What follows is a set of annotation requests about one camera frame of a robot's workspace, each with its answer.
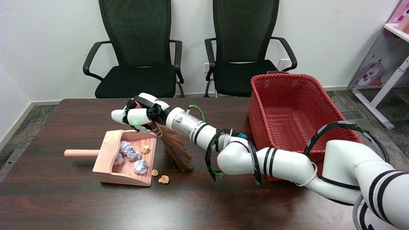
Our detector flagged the metal floor vent grille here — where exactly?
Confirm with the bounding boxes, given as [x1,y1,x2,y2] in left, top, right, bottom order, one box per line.
[339,109,367,120]

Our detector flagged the green robot cable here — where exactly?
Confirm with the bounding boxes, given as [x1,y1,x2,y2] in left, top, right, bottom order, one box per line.
[188,105,226,178]

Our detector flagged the brown straw hand broom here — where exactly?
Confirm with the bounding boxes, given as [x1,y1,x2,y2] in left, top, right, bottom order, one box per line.
[150,123,194,173]

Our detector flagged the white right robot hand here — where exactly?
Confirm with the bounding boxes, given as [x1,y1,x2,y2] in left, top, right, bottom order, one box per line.
[111,93,170,133]

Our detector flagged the white metal leg frame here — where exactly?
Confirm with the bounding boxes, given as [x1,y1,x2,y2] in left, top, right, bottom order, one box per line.
[352,56,409,130]

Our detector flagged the black mesh office chair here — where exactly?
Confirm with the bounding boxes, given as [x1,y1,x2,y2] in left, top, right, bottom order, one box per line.
[204,0,297,98]
[82,0,185,98]

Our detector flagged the black robot cable hose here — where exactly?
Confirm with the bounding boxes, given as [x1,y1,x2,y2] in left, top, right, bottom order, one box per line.
[303,121,390,163]

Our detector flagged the large white crumpled paper ball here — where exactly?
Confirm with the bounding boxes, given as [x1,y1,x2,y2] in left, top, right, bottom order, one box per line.
[120,141,142,161]

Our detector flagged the wooden dustpan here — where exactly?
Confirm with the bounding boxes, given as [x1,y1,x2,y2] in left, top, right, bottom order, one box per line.
[64,129,158,187]

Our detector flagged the pink owl print shelf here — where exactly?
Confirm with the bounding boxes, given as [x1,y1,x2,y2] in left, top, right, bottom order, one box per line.
[348,0,409,90]

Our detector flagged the red woven basket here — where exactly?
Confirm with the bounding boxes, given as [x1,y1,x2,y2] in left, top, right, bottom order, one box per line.
[248,72,363,181]

